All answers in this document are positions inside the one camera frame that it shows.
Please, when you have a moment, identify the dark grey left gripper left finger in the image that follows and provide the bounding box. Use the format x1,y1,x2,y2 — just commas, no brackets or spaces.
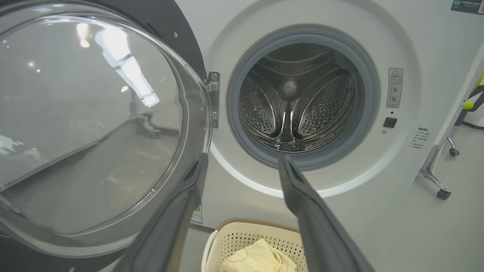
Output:
113,153,209,272

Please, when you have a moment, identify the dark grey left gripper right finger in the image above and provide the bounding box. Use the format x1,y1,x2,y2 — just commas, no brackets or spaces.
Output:
278,155,375,272

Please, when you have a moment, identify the cream bear print garment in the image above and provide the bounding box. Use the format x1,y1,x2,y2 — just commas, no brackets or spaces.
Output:
220,239,297,272

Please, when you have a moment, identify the black rimmed glass washer door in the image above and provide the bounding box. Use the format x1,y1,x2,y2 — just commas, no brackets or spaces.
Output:
0,0,213,272

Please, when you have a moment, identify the washing machine drum with laundry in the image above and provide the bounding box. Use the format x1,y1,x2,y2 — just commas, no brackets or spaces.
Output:
239,42,357,153

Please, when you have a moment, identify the silver door hinge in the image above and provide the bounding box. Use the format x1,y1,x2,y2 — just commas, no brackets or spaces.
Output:
206,71,220,129

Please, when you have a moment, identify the white front-load washing machine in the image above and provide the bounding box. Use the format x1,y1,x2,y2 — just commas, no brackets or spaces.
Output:
172,0,484,238

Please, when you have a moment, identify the blue energy label sticker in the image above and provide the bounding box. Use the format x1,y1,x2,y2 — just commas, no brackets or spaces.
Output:
191,203,203,226

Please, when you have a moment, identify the cream perforated basket brown rim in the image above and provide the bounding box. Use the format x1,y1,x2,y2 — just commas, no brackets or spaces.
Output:
201,218,307,272

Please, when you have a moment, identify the grey metal leg with caster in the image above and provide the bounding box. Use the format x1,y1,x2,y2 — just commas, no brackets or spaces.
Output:
446,137,460,157
420,145,452,200

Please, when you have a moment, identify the small printed text sticker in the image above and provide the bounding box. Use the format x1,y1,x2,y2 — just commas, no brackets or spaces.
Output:
410,128,431,150

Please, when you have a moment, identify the grey warning sticker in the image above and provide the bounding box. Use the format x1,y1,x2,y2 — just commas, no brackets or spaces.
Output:
386,68,403,108

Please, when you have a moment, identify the dark blue panel label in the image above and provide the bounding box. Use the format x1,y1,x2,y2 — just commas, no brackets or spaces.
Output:
451,0,484,15

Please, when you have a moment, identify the black frame with yellow knobs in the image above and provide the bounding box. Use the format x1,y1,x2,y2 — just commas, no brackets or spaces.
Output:
455,72,484,131

